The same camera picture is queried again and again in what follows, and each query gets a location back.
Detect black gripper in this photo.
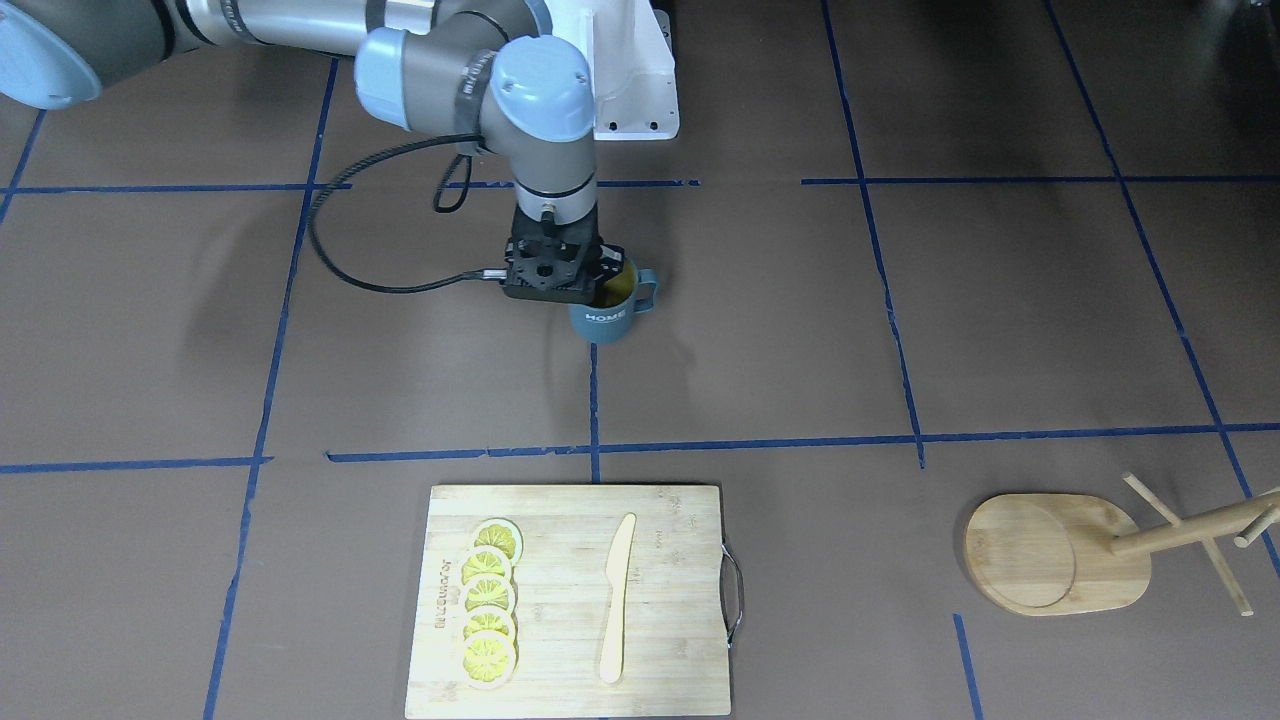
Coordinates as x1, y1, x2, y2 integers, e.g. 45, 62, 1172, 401
506, 208, 625, 291

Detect teal mug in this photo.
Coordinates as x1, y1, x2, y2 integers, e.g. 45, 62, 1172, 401
568, 260, 660, 345

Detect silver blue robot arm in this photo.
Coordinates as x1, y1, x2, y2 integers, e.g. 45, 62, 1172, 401
3, 1, 625, 304

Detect wooden cup storage rack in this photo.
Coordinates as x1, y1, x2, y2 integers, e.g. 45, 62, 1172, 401
963, 473, 1277, 618

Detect lemon slice four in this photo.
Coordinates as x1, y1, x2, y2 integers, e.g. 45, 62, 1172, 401
462, 605, 518, 647

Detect wooden cutting board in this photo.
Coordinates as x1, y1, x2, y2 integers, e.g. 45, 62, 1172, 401
404, 484, 733, 719

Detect yellow plastic knife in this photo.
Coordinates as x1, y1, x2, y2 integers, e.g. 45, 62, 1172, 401
596, 512, 637, 685

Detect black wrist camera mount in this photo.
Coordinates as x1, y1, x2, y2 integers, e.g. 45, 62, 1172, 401
500, 236, 603, 304

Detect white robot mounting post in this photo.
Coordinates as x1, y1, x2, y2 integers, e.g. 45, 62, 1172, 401
547, 1, 680, 142

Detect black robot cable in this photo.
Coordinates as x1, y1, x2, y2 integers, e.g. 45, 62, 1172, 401
307, 133, 511, 295

